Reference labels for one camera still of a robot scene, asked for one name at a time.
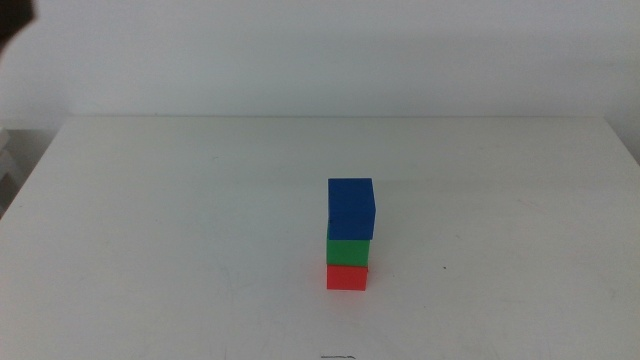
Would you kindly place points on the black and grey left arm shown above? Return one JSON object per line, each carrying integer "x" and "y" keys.
{"x": 12, "y": 15}

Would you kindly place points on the green cube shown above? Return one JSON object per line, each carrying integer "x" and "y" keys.
{"x": 348, "y": 252}

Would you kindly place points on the blue cube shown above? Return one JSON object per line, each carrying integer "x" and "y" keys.
{"x": 351, "y": 210}

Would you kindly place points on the red cube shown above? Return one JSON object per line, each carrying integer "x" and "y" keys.
{"x": 347, "y": 279}

